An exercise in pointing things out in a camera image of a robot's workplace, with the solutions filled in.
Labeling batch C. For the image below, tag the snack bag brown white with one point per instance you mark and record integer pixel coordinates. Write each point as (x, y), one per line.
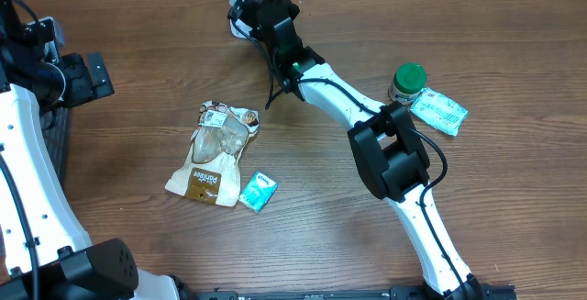
(210, 173)

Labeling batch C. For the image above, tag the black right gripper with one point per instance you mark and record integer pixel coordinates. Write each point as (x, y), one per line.
(294, 10)

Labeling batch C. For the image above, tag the black mesh basket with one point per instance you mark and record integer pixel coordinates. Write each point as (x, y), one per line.
(56, 130)

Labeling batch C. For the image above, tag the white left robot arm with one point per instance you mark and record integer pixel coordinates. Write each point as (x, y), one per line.
(49, 255)

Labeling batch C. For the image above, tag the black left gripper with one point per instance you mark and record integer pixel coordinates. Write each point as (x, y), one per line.
(96, 76)

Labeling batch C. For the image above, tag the green lid jar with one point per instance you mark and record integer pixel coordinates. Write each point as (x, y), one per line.
(408, 82)

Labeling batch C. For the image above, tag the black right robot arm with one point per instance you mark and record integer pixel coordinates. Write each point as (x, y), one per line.
(388, 151)

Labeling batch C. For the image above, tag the teal Kleenex tissue pack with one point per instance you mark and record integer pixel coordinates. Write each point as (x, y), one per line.
(258, 192)

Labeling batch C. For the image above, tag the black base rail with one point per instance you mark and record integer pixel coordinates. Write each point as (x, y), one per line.
(393, 293)

